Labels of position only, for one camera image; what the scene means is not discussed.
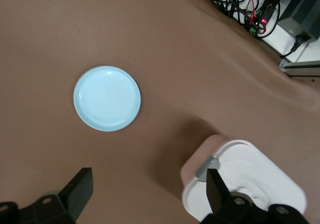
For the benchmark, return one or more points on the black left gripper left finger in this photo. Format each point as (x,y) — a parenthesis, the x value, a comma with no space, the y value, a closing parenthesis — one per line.
(77,191)

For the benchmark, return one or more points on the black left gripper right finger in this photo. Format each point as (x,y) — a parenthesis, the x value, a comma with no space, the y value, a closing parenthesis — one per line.
(217,194)

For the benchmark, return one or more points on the white lidded storage box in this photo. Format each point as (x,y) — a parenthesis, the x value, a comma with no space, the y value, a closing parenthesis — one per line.
(250,164)

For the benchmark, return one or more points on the light blue plate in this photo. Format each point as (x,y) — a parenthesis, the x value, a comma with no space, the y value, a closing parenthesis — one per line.
(107,98)

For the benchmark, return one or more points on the brown table mat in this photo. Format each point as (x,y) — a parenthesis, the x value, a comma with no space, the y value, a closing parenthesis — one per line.
(175,58)

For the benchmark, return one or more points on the green terminal connector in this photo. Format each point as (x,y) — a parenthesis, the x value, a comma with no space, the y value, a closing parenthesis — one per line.
(252,30)

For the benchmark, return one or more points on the black module with red LED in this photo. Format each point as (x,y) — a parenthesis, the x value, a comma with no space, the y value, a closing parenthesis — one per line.
(268,11)

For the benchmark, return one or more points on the dark grey power supply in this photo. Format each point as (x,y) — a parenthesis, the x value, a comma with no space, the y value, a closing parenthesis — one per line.
(305,11)

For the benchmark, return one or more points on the aluminium table rail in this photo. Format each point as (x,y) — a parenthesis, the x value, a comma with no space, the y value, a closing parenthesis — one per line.
(302,67)

